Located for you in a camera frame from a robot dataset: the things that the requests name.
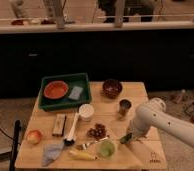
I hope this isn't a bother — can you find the black clamp stand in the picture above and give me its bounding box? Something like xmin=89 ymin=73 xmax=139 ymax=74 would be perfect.
xmin=9 ymin=120 xmax=21 ymax=171

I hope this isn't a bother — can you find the dark metal cup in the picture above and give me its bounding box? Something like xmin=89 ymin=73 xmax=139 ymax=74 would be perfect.
xmin=119 ymin=99 xmax=132 ymax=117

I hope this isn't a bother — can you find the dark red bowl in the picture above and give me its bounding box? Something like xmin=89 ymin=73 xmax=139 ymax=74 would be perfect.
xmin=102 ymin=79 xmax=123 ymax=99

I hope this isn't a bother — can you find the red grapes bunch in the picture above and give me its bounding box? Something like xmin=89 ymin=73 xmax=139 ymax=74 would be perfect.
xmin=86 ymin=123 xmax=106 ymax=140

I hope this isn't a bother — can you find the grey cloth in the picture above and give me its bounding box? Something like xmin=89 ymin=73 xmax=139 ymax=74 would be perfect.
xmin=42 ymin=143 xmax=64 ymax=166

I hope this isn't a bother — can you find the green plastic tray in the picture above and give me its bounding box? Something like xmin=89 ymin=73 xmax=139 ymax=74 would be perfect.
xmin=38 ymin=73 xmax=92 ymax=111

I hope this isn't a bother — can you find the red apple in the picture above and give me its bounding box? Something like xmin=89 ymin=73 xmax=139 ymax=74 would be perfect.
xmin=26 ymin=130 xmax=42 ymax=145

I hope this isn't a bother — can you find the green pepper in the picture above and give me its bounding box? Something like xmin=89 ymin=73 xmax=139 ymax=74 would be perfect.
xmin=119 ymin=133 xmax=133 ymax=144

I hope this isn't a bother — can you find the orange bowl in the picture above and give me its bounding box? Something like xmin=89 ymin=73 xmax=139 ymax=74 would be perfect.
xmin=43 ymin=80 xmax=69 ymax=100

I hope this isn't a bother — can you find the silver fork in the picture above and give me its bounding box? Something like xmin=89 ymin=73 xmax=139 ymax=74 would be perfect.
xmin=76 ymin=136 xmax=110 ymax=150

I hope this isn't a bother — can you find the white paper cup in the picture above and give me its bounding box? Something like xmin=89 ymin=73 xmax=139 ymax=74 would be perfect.
xmin=79 ymin=104 xmax=94 ymax=121

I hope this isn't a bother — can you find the black cable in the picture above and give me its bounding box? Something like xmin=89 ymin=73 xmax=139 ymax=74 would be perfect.
xmin=0 ymin=117 xmax=15 ymax=141

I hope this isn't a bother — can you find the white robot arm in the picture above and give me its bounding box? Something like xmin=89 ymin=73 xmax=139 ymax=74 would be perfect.
xmin=127 ymin=98 xmax=194 ymax=148

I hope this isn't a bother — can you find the wooden block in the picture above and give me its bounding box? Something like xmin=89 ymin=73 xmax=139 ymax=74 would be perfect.
xmin=52 ymin=114 xmax=66 ymax=136

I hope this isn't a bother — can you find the grey sponge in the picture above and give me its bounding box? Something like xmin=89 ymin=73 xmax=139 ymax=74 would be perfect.
xmin=68 ymin=86 xmax=83 ymax=100

